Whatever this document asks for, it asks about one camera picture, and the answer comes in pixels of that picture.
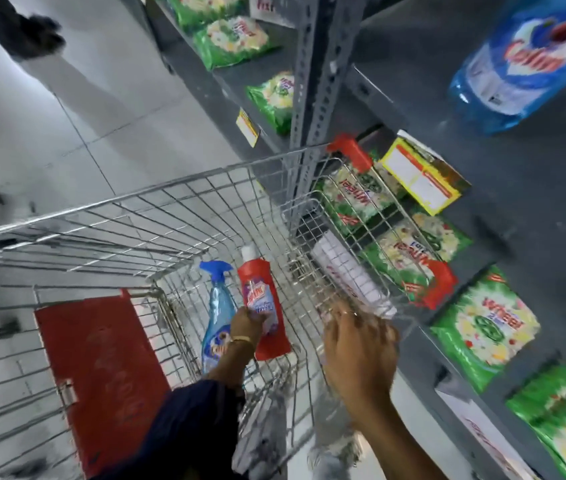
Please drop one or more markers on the person's right hand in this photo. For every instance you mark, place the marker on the person's right hand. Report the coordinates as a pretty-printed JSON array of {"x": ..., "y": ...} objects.
[{"x": 363, "y": 354}]

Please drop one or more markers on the person's left hand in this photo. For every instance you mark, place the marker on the person's left hand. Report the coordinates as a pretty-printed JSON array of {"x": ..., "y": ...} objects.
[{"x": 245, "y": 324}]

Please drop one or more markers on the red Harpic bottle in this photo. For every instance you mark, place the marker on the red Harpic bottle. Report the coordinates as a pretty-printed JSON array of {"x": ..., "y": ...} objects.
[{"x": 255, "y": 274}]

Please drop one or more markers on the grey metal shelf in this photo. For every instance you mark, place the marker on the grey metal shelf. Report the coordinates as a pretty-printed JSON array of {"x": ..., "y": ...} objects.
[{"x": 513, "y": 194}]

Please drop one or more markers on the person's left forearm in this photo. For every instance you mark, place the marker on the person's left forearm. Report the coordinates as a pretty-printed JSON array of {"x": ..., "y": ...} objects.
[{"x": 230, "y": 364}]

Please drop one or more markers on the person's right forearm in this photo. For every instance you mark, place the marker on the person's right forearm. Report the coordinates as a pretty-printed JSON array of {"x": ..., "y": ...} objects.
[{"x": 393, "y": 444}]

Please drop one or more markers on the person's right leg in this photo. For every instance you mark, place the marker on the person's right leg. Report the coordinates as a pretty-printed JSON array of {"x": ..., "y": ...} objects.
[{"x": 330, "y": 464}]

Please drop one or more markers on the person's leg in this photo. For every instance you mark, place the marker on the person's leg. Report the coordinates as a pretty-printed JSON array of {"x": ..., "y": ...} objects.
[
  {"x": 263, "y": 444},
  {"x": 330, "y": 464}
]

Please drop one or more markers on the person's left leg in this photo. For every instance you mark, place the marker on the person's left leg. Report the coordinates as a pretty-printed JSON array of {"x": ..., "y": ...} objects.
[{"x": 263, "y": 444}]

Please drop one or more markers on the red plastic cart seat flap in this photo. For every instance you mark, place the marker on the red plastic cart seat flap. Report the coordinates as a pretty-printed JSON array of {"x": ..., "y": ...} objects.
[{"x": 103, "y": 374}]

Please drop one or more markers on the dark blue left sleeve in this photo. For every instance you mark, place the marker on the dark blue left sleeve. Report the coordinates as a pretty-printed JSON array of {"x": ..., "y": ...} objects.
[{"x": 183, "y": 434}]

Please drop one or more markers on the small yellow price tag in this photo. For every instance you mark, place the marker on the small yellow price tag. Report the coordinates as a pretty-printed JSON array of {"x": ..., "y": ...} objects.
[{"x": 248, "y": 127}]

